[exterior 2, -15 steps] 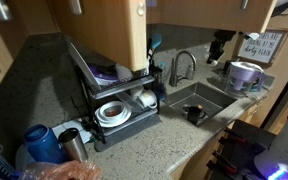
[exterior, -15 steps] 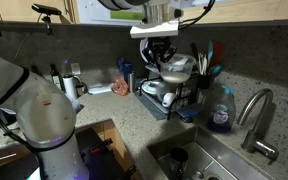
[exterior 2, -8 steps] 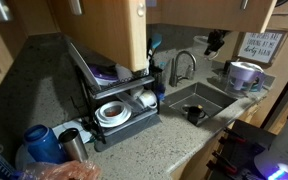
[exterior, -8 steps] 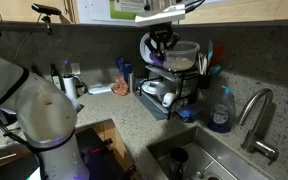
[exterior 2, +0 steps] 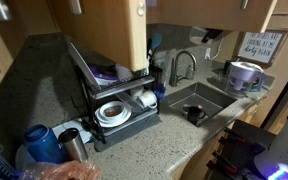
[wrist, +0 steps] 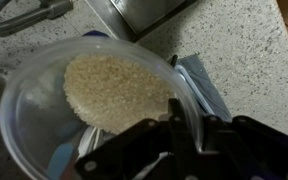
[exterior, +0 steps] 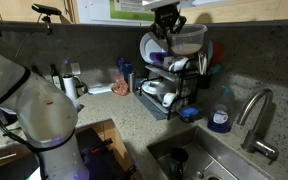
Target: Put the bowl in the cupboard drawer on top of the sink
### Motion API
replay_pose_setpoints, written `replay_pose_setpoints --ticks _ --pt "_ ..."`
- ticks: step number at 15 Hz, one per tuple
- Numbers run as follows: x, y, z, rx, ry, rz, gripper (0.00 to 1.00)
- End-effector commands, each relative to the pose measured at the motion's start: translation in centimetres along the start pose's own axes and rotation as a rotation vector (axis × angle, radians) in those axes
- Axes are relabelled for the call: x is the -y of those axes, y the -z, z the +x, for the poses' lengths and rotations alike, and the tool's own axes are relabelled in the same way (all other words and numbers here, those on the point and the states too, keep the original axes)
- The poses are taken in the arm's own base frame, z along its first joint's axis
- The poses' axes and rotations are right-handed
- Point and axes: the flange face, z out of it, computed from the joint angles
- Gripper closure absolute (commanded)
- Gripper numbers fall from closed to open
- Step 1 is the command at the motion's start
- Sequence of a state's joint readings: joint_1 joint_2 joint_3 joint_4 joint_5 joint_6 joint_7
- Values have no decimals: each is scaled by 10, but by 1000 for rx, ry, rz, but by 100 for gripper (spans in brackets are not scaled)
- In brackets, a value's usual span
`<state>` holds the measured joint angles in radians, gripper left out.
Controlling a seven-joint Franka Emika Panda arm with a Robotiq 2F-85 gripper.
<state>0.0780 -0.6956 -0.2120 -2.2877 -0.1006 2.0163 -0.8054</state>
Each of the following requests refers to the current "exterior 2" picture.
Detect white wall outlet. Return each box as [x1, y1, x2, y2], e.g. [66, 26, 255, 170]
[204, 47, 213, 61]

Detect wooden cupboard door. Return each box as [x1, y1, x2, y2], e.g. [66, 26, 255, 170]
[48, 0, 148, 73]

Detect white stacked bowls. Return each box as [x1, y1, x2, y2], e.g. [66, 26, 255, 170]
[94, 100, 132, 129]

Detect stainless steel tumbler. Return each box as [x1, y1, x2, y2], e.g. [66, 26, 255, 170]
[57, 128, 90, 163]

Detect grey drain tray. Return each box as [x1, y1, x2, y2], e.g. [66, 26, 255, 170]
[93, 109, 162, 153]

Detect clear glass container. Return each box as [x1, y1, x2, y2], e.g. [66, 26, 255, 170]
[115, 91, 145, 114]

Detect white mug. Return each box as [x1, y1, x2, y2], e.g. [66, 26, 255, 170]
[138, 89, 159, 110]

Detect lavender mug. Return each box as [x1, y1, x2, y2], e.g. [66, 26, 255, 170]
[225, 61, 266, 98]

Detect blue dish soap bottle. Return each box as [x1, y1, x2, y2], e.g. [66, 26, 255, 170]
[154, 61, 168, 102]

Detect large white plate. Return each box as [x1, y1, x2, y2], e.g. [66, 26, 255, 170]
[67, 41, 102, 92]

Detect purple bowl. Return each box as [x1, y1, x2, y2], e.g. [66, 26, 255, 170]
[88, 64, 119, 86]

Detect wooden upper cupboard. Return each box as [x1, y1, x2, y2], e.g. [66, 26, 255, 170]
[146, 0, 279, 34]

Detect white cup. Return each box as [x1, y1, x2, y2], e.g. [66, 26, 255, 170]
[129, 84, 146, 100]
[114, 63, 134, 81]

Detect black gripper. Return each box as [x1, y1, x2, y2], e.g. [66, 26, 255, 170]
[201, 28, 224, 44]

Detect teal spatula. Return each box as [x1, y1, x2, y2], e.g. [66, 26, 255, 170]
[148, 32, 163, 61]

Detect brushed steel faucet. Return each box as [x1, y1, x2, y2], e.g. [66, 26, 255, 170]
[168, 49, 198, 88]

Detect white paper sheet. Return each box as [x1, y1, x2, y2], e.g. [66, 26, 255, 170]
[51, 119, 92, 144]

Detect wooden base cabinet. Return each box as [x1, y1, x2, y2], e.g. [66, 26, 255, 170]
[169, 96, 288, 180]

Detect stainless steel sink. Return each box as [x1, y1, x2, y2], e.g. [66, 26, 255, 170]
[162, 81, 239, 128]

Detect blue water bottle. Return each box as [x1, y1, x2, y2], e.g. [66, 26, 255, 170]
[22, 124, 67, 165]

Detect white power cord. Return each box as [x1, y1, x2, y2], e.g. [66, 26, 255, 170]
[210, 36, 226, 61]

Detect orange plastic bag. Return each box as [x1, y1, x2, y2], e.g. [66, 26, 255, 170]
[17, 160, 102, 180]

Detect black device with red parts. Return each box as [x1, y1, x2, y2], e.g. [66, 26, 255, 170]
[205, 119, 278, 180]

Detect black mug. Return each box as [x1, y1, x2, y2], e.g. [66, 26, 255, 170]
[185, 104, 208, 127]

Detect framed text sign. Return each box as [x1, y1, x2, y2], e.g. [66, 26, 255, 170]
[237, 29, 288, 66]

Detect black two-tier dish rack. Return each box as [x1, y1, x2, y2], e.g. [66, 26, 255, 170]
[74, 64, 161, 144]

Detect black utensil holder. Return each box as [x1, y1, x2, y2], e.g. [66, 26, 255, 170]
[148, 64, 166, 93]

